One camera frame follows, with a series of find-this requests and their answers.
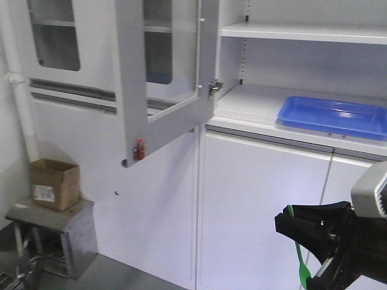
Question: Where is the cabinet upper shelf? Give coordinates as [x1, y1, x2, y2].
[221, 22, 386, 45]

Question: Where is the grey storage cabinet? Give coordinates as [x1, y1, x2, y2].
[29, 1, 386, 289]

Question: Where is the metal door hinge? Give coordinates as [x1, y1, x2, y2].
[208, 79, 224, 99]

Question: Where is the open grey cabinet door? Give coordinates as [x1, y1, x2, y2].
[113, 1, 220, 168]

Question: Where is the blue plastic tray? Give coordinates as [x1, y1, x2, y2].
[278, 96, 386, 141]

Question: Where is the metal step stool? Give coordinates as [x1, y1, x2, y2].
[5, 198, 98, 283]

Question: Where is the small cardboard box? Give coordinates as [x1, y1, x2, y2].
[30, 158, 80, 211]

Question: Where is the left glass cabinet door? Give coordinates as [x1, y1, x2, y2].
[11, 0, 119, 91]

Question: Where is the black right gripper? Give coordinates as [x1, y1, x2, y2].
[275, 201, 386, 289]

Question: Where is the green plastic spoon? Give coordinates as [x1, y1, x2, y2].
[286, 204, 312, 290]

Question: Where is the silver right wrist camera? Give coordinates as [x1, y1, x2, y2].
[351, 161, 386, 219]

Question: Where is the white wall pipe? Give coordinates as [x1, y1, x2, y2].
[1, 1, 40, 162]

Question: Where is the red door latch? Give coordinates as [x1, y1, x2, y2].
[132, 138, 146, 161]

